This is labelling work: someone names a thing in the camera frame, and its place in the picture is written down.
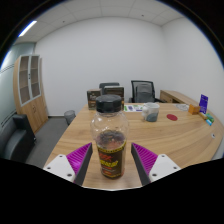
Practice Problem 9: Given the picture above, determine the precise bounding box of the white mug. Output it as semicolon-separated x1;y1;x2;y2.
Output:
141;102;161;123

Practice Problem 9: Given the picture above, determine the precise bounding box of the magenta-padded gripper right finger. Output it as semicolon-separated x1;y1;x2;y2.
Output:
130;142;182;187

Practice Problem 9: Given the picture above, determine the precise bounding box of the flat round red coaster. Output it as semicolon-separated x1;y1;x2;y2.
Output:
166;113;179;122

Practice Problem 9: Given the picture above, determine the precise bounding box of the purple package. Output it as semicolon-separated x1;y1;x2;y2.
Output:
198;94;209;115

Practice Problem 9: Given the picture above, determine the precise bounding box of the wooden shelf unit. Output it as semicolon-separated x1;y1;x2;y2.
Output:
13;54;49;134

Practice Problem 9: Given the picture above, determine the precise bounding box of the green and purple sticker sheet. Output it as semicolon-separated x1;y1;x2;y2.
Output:
123;103;145;113

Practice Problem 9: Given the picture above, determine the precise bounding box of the large dark brown box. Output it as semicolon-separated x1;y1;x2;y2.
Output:
102;85;125;108

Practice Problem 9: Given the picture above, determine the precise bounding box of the wooden side desk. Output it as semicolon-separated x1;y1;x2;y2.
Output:
159;89;198;106

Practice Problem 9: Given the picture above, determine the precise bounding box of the small dark brown box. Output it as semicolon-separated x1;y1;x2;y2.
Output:
86;88;103;111

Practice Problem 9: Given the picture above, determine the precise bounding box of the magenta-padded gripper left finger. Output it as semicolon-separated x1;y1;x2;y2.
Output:
43;142;94;187

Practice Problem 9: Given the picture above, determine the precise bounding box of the black leather armchair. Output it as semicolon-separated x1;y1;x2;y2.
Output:
0;113;37;164

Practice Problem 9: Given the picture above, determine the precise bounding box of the long ceiling light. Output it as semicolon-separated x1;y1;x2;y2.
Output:
18;20;38;38

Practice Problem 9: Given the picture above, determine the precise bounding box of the clear black-capped drink bottle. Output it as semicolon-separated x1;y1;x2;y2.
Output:
90;94;130;179

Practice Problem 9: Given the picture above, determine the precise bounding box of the grey waste bin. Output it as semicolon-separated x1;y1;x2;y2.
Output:
63;109;77;126

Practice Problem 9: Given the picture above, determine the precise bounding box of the black mesh office chair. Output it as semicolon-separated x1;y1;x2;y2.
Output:
128;79;164;104

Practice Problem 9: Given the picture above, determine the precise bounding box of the plain black chair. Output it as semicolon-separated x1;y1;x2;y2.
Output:
98;82;120;90

